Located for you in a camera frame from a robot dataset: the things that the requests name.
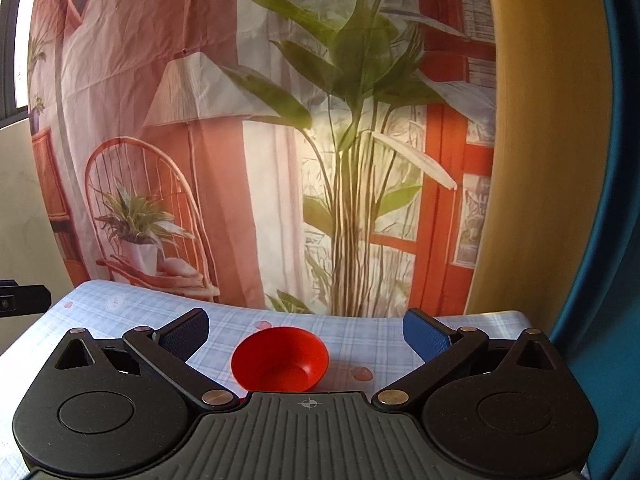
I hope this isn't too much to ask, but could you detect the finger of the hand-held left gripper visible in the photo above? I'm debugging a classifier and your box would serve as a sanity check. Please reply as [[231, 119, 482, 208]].
[[0, 280, 52, 317]]

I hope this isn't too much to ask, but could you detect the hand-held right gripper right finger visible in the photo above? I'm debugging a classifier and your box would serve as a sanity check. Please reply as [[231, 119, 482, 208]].
[[371, 306, 563, 413]]

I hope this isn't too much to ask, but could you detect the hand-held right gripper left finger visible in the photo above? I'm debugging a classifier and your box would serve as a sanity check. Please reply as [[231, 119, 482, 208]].
[[50, 308, 241, 411]]

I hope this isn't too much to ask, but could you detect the red bowl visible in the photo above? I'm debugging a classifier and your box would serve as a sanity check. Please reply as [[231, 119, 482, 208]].
[[231, 326, 330, 403]]

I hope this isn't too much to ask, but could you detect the checked tablecloth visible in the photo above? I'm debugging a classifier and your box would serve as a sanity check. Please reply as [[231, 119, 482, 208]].
[[0, 280, 551, 411]]

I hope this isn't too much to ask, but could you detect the yellow curtain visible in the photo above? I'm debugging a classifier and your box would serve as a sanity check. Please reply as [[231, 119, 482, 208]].
[[465, 0, 616, 333]]

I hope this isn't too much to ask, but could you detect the blue curtain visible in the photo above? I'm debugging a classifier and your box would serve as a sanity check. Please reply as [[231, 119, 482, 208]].
[[545, 0, 640, 480]]

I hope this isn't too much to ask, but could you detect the dark window frame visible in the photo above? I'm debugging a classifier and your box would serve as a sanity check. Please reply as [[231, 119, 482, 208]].
[[0, 0, 38, 123]]

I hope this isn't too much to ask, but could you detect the printed wall tapestry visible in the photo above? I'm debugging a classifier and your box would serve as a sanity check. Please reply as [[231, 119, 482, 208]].
[[27, 0, 501, 318]]

